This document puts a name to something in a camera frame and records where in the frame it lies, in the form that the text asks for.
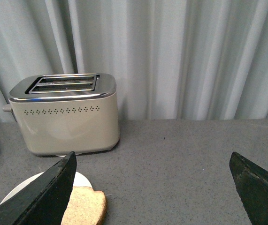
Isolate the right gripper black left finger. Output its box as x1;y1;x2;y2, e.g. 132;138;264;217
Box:
0;151;77;225

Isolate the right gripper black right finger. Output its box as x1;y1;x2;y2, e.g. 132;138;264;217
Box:
229;152;268;225

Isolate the brown bread slice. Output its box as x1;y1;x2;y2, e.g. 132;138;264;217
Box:
61;186;107;225

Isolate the cream two-slot toaster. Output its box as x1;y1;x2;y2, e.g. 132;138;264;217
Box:
7;73;120;156

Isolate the white round plate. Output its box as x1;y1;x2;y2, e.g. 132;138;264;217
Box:
0;172;92;205

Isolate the grey curtain backdrop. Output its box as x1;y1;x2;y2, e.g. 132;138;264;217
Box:
0;0;268;122

